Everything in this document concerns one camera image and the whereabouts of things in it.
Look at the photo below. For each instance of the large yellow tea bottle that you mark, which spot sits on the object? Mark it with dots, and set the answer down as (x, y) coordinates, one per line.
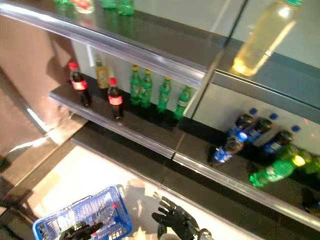
(265, 37)

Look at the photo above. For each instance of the water bottle red cap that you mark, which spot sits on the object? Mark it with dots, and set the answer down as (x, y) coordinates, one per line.
(105, 215)

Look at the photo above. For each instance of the green soda bottle yellow cap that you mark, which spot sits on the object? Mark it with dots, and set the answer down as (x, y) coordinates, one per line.
(182, 102)
(164, 95)
(135, 87)
(147, 90)
(275, 172)

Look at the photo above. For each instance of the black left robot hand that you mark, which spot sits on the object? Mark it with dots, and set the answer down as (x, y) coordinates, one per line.
(80, 232)

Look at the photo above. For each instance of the small yellow tea bottle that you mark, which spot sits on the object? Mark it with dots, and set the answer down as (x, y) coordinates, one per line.
(102, 75)

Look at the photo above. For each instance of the dark metal frame pole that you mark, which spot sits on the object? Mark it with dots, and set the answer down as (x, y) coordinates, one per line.
(15, 92)

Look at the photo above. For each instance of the dark shelf board clear rail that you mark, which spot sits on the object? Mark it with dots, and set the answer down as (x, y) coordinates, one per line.
(150, 37)
(140, 125)
(240, 172)

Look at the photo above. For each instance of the black shelf base board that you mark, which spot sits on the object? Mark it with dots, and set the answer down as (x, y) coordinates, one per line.
(125, 155)
(225, 212)

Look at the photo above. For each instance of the black glossy base plinth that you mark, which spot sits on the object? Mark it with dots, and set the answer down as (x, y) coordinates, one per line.
(37, 160)

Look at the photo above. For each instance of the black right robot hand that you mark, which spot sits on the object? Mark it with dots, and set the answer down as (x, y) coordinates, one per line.
(177, 220)

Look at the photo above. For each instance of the blue plastic shopping basket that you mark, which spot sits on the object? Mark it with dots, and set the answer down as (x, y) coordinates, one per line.
(125, 220)

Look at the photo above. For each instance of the green drink can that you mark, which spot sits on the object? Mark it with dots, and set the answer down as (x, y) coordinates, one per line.
(312, 165)

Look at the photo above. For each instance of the cola bottle red cap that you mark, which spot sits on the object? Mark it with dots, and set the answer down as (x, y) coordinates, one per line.
(115, 100)
(80, 85)

